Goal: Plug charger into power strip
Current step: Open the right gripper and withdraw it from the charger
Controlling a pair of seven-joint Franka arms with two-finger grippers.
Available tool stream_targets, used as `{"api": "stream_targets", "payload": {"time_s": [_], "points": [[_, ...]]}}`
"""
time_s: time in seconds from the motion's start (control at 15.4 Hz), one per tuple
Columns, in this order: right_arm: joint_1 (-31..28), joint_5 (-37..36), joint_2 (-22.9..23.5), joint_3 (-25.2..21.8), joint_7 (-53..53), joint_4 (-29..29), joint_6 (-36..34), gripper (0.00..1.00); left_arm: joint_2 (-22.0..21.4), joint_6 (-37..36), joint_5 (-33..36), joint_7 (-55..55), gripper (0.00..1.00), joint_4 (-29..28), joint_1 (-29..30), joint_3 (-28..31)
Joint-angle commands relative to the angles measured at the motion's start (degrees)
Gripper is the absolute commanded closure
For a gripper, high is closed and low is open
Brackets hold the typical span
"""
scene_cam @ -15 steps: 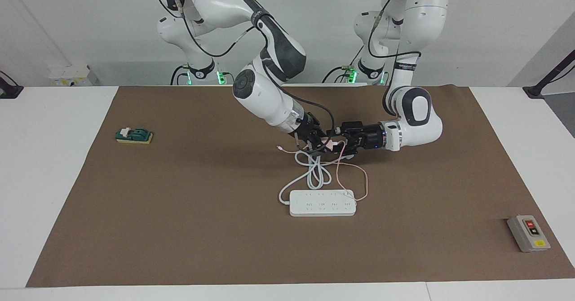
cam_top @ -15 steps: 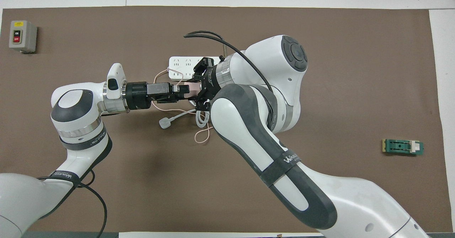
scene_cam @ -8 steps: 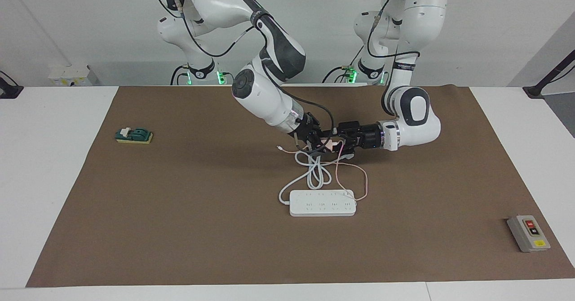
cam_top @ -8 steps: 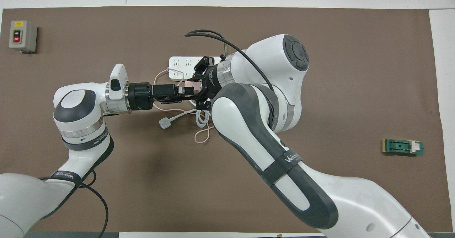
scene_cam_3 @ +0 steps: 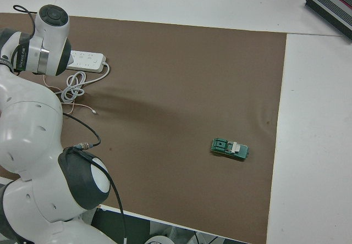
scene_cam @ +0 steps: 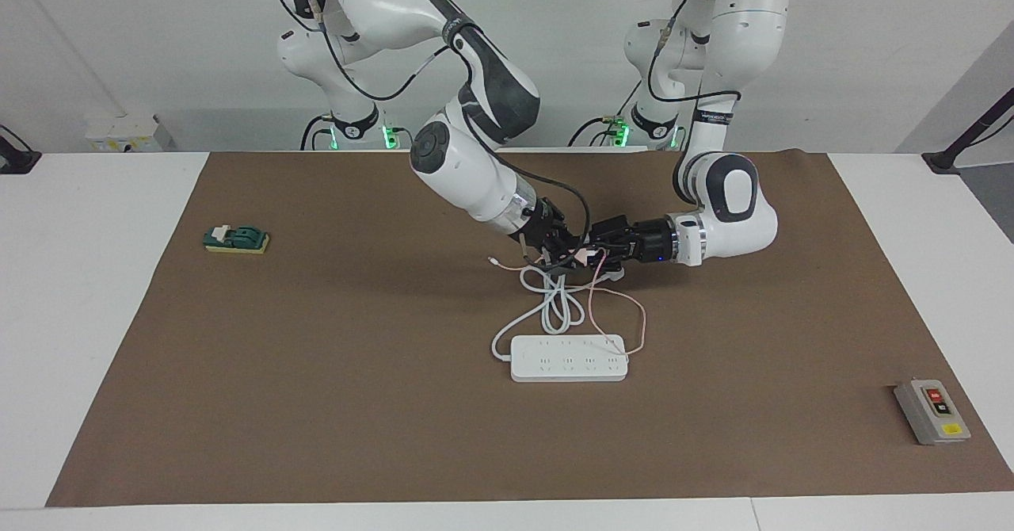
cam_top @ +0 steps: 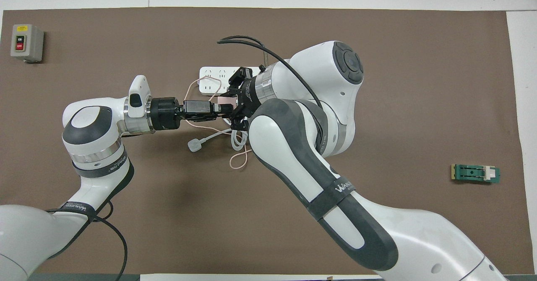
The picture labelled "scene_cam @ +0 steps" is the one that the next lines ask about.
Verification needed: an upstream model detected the pink charging cable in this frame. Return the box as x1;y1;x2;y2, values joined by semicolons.
489;250;647;357

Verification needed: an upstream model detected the white power strip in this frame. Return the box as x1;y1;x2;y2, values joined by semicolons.
509;334;629;383

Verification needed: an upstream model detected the brown table mat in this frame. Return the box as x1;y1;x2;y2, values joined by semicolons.
46;149;1014;508

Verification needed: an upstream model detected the black clamp stand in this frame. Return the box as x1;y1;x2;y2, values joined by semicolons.
0;124;42;175
921;87;1014;175

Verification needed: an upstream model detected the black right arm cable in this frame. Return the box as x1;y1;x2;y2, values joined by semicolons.
276;0;593;250

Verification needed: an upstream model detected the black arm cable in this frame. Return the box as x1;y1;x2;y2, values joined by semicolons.
276;0;593;250
648;0;741;108

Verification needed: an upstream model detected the white power strip cord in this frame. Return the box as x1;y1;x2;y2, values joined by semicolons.
491;265;611;361

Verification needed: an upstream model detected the black left base cable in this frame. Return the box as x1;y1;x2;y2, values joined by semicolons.
567;79;642;148

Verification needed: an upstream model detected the black base cable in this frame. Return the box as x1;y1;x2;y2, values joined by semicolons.
567;79;642;148
299;113;337;151

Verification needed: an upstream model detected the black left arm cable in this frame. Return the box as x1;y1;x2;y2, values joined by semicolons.
648;0;741;108

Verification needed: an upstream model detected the black right base cable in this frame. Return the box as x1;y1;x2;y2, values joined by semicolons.
299;113;337;151

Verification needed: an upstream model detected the grey on-off switch box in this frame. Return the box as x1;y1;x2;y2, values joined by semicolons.
894;379;971;446

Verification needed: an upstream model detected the white yellow wall socket box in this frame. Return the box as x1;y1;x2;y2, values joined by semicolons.
86;115;177;153

